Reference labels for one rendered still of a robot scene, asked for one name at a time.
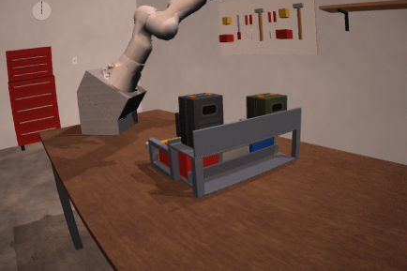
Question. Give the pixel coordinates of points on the blue open bin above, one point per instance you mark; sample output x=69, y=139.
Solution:
x=262, y=144

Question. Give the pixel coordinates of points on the red bin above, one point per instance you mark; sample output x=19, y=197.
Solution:
x=185, y=162

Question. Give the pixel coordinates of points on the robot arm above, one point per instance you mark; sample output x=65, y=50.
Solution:
x=126, y=71

